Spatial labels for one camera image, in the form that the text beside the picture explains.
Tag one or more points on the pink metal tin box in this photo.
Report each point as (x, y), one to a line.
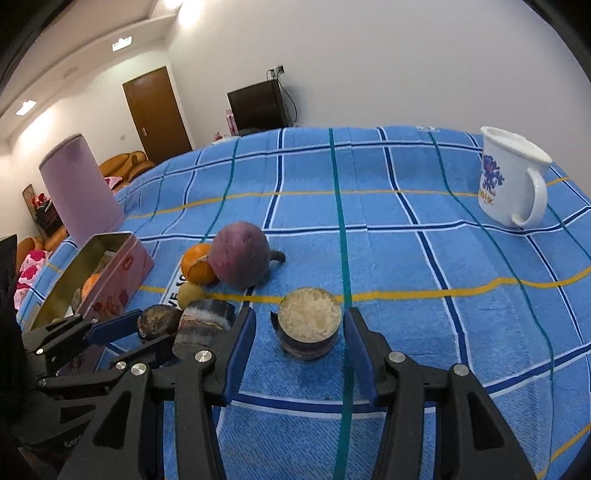
(124, 272)

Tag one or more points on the purple round root vegetable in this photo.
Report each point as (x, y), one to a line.
(240, 254)

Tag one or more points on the black television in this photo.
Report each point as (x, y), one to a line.
(256, 106)

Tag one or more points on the pink electric kettle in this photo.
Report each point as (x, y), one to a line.
(78, 194)

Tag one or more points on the small yellow-green fruit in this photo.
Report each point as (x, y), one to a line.
(190, 294)

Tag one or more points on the large orange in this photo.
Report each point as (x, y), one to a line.
(90, 288)

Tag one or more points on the blue checked blanket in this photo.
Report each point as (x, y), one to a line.
(392, 277)

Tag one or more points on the purple sugarcane piece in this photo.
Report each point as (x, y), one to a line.
(205, 318)

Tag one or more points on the square ceiling light panel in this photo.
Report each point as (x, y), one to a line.
(26, 107)
(122, 43)

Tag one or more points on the round tin with rice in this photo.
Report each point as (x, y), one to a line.
(307, 323)

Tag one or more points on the brown leather armchair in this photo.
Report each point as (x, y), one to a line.
(122, 164)

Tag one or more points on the white mug with blue print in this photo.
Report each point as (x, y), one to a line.
(501, 194)

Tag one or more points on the brown wall hanging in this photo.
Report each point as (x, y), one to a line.
(28, 198)

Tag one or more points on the brown wooden door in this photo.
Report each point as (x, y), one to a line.
(157, 115)

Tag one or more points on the partly peeled orange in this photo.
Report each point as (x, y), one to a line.
(196, 267)

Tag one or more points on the dark brown round fruit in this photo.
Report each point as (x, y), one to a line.
(159, 321)

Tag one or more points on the pink floral cushion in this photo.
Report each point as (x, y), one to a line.
(30, 272)
(111, 182)

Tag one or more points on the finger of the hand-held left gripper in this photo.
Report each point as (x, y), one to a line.
(115, 326)
(147, 350)

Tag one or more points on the white wall socket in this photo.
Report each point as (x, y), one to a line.
(276, 70)

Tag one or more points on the dark cluttered rack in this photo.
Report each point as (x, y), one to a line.
(46, 214)

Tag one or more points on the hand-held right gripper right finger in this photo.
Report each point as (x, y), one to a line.
(362, 355)

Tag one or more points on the brown leather sofa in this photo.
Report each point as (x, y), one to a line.
(55, 238)

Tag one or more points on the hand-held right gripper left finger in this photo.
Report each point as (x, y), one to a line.
(240, 350)

